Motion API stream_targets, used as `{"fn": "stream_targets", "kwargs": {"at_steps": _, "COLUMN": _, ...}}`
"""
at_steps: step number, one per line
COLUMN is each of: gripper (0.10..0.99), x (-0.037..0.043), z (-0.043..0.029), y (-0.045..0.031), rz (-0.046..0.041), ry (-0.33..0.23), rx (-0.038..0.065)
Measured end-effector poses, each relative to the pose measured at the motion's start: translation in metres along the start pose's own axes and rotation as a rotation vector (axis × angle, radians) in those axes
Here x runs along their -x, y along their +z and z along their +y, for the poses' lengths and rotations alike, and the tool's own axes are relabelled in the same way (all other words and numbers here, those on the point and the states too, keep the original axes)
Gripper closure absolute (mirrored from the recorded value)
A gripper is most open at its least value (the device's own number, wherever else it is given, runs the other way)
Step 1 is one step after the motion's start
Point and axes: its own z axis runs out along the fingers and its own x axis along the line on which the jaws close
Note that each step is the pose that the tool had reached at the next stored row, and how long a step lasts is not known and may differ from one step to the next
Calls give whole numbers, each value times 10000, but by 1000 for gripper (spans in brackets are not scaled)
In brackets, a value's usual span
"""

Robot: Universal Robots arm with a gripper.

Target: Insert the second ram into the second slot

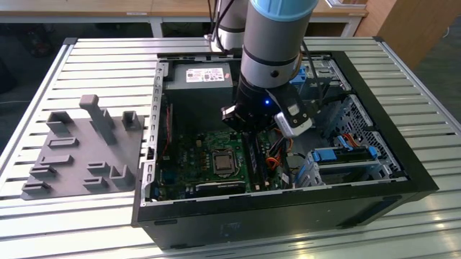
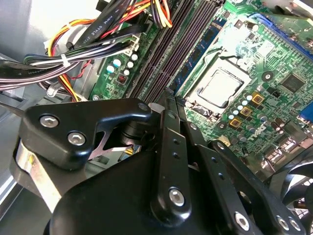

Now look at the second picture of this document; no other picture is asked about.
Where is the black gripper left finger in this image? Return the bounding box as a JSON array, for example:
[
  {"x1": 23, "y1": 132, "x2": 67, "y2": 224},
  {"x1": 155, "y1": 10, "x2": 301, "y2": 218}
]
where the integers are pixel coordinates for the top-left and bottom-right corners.
[{"x1": 10, "y1": 88, "x2": 193, "y2": 228}]

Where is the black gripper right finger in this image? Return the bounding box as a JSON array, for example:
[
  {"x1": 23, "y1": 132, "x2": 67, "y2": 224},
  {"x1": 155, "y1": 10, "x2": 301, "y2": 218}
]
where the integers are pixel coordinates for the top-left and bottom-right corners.
[{"x1": 176, "y1": 97, "x2": 307, "y2": 235}]

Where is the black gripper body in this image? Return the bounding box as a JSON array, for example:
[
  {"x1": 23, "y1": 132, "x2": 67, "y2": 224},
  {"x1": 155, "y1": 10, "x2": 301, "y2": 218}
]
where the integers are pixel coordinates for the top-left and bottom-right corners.
[{"x1": 44, "y1": 149, "x2": 228, "y2": 235}]

